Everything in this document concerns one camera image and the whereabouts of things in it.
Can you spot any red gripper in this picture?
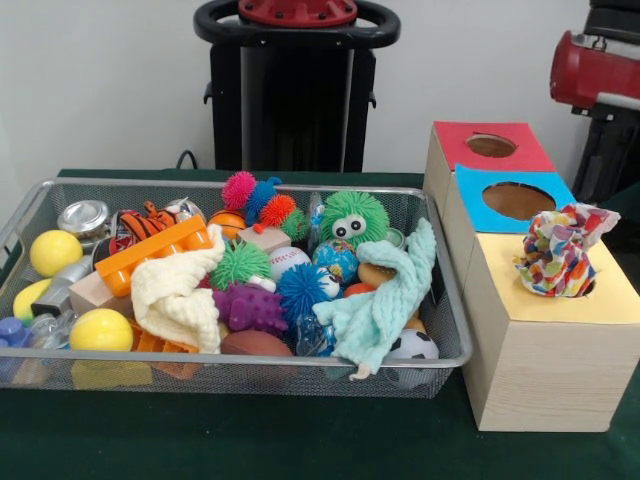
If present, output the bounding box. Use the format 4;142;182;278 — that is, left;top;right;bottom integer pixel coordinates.
549;29;640;117

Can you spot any colourful confetti print cloth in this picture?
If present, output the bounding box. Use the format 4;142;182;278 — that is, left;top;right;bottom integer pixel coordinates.
514;202;622;300

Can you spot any green puffer ball with eyes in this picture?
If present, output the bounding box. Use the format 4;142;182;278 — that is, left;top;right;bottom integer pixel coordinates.
319;190;390;249

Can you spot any mint green cloth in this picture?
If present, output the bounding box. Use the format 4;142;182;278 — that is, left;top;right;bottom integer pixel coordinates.
312;217;439;382

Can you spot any multicolour spiky caterpillar toy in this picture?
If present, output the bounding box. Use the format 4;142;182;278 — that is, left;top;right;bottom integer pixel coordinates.
221;171;309;239

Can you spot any wooden box with three holes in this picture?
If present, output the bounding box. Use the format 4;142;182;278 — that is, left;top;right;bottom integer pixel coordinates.
422;119;640;433

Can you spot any shallow mesh bin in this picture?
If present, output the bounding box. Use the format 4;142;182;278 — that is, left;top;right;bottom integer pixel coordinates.
0;177;472;401

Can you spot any black stand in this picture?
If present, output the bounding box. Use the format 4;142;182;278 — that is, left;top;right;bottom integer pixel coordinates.
572;107;640;206

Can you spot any small soccer ball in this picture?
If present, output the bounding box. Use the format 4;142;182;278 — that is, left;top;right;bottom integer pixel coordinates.
388;327;441;389

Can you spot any green spiky caterpillar toy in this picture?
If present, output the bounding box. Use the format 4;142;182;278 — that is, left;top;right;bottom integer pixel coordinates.
209;239;275;292

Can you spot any purple spiky toy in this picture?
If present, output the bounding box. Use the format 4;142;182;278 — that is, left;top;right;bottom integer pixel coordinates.
209;284;289;335

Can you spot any brown toy football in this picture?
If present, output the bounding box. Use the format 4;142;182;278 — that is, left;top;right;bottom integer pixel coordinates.
219;329;296;358

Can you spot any orange toy brick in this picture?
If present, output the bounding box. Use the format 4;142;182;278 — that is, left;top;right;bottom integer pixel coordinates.
94;215;214;297

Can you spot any cream yellow cloth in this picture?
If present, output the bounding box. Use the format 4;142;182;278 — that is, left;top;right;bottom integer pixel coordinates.
130;223;229;355

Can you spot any yellow tennis ball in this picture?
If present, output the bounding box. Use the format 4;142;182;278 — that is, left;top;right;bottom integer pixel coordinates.
69;308;135;352

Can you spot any smooth yellow ball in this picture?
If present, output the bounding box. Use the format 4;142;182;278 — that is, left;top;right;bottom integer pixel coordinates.
28;230;85;278

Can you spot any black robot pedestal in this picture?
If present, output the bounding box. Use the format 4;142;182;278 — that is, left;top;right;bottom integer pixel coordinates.
193;0;401;174

